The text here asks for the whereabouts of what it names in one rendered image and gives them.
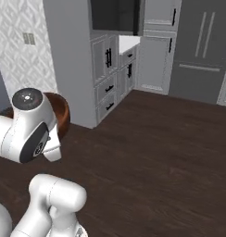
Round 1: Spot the grey fridge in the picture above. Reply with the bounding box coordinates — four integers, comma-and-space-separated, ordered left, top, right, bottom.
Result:
168, 0, 226, 106

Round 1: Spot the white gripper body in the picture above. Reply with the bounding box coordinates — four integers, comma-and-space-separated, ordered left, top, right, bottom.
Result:
42, 121, 63, 163

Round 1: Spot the grey tall cupboard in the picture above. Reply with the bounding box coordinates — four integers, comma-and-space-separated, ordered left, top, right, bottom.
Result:
133, 0, 182, 96

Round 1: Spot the black built-in oven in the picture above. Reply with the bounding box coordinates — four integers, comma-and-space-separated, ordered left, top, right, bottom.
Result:
89, 0, 142, 36

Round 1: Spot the grey wall switch plate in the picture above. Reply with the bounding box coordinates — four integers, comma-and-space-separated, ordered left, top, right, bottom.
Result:
22, 31, 37, 46

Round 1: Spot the grey cupboard run with drawers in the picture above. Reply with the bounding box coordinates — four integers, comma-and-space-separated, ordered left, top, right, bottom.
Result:
42, 0, 141, 130

